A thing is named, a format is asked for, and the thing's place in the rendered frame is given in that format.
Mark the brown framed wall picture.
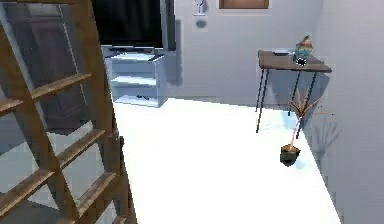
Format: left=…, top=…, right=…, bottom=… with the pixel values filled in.
left=218, top=0, right=270, bottom=10

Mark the potted plant with brown leaves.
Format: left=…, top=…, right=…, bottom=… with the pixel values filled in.
left=279, top=87, right=322, bottom=168

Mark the white television stand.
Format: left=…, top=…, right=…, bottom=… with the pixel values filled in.
left=103, top=46, right=169, bottom=109

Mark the teal and brown statuette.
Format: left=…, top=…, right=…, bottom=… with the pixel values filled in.
left=294, top=35, right=315, bottom=58

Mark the brown wooden ladder shelf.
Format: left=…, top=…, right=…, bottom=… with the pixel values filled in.
left=0, top=0, right=138, bottom=224

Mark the grey room door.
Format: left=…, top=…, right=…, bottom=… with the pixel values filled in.
left=3, top=2, right=93, bottom=136

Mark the brown table with black legs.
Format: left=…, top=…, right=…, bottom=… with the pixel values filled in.
left=255, top=49, right=333, bottom=140

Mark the black television set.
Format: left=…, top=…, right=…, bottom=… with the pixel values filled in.
left=91, top=0, right=177, bottom=52

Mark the grey wall fixture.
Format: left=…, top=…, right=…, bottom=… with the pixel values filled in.
left=192, top=0, right=210, bottom=32

